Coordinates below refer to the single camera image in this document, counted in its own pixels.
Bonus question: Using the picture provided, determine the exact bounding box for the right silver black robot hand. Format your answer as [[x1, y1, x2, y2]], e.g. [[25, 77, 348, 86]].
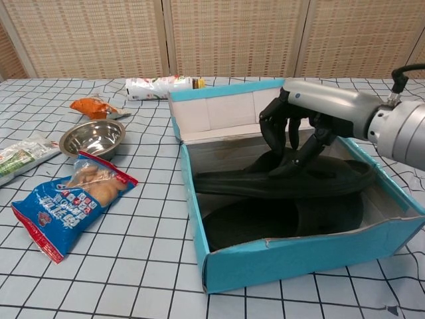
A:
[[258, 76, 381, 177]]

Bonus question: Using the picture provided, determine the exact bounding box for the black rubber slipper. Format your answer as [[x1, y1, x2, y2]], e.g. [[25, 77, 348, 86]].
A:
[[201, 194, 365, 253], [193, 149, 375, 200]]

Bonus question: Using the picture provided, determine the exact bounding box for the blue cardboard shoe box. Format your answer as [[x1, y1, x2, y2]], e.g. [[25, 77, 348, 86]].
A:
[[167, 78, 425, 295]]

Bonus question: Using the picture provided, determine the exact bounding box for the white bottle with yellow cap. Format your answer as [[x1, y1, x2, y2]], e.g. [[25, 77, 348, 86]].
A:
[[125, 75, 206, 102]]

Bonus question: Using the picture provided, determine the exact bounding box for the orange snack bag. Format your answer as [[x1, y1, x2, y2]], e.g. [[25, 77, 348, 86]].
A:
[[69, 96, 132, 121]]

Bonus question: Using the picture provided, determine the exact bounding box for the stainless steel bowl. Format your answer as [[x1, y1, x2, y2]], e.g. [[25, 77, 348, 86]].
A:
[[58, 119, 126, 162]]

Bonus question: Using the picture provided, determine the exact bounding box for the bamboo folding screen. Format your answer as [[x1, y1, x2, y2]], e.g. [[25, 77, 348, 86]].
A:
[[0, 0, 425, 80]]

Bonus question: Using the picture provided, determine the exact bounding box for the blue snack bag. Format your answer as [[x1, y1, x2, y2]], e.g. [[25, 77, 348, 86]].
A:
[[11, 150, 139, 265]]

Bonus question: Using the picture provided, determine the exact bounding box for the white green paper package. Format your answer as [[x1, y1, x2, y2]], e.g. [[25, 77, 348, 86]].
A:
[[0, 134, 61, 187]]

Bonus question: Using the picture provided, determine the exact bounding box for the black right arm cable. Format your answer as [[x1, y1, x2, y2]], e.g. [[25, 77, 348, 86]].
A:
[[388, 62, 425, 102]]

